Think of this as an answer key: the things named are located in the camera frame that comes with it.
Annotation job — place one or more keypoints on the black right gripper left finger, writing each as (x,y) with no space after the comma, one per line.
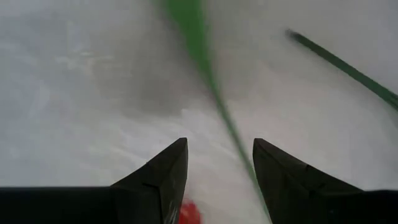
(149,193)

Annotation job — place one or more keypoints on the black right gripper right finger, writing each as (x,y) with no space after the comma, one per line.
(289,193)

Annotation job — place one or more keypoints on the orange artificial tulip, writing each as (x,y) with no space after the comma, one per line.
(342,66)
(191,31)

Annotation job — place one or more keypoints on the pink-red artificial tulip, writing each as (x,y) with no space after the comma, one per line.
(189,214)

